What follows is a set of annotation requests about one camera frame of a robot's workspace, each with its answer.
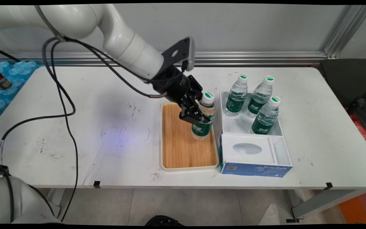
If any blue plastic packaging sheet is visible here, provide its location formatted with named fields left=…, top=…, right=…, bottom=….
left=0, top=61, right=40, bottom=128

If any slanted aluminium frame post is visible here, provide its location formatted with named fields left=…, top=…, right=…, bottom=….
left=323, top=5, right=366, bottom=59

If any black chair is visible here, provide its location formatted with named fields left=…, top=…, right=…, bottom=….
left=319, top=59, right=366, bottom=110

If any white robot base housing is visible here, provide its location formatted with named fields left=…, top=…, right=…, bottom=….
left=0, top=165, right=62, bottom=224

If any black round floor object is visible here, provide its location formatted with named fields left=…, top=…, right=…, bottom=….
left=145, top=215, right=184, bottom=226

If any grey metal table leg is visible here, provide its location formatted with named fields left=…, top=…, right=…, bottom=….
left=286, top=189, right=366, bottom=223

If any orange floor object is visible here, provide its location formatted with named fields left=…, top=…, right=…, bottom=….
left=338, top=190, right=366, bottom=224

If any white table leg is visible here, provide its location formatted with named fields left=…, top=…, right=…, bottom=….
left=45, top=188, right=66, bottom=219

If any long black cable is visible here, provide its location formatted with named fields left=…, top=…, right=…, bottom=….
left=0, top=37, right=79, bottom=222

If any horizontal aluminium frame rail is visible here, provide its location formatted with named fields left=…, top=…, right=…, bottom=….
left=0, top=52, right=329, bottom=67

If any black cable with silver plug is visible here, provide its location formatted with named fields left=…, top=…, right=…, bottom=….
left=35, top=5, right=168, bottom=99

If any red bag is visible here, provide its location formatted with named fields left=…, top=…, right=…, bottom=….
left=345, top=108, right=366, bottom=150

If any bamboo tray with cream rim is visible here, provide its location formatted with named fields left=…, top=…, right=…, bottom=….
left=160, top=101, right=220, bottom=172

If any white open cardboard box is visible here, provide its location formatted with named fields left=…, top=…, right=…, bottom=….
left=219, top=91, right=284, bottom=137

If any water bottle with green label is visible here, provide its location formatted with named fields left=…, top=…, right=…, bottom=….
left=251, top=96, right=281, bottom=135
left=247, top=75, right=275, bottom=119
left=225, top=74, right=249, bottom=117
left=191, top=91, right=216, bottom=141

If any blue and white printed box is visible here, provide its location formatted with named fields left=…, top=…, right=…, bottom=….
left=220, top=133, right=294, bottom=178

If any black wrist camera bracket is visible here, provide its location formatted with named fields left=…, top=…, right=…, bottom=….
left=162, top=37, right=196, bottom=72

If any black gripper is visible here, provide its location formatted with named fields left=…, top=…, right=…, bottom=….
left=151, top=66, right=211, bottom=124

